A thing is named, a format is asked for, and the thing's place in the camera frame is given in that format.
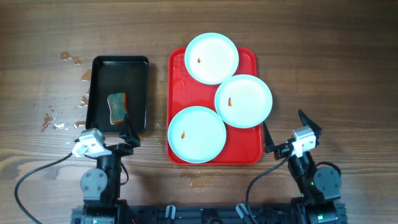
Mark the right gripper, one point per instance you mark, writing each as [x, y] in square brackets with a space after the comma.
[281, 150]

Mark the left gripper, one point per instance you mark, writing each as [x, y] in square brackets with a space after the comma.
[130, 135]

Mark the green and orange sponge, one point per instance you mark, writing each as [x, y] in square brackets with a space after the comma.
[118, 107]

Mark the light blue plate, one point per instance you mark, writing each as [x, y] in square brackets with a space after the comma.
[243, 101]
[196, 134]
[210, 58]

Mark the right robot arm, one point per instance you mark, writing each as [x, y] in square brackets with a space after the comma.
[319, 183]

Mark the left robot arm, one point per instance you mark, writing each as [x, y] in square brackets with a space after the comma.
[101, 185]

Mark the black rectangular water tray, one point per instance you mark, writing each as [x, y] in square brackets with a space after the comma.
[118, 74]

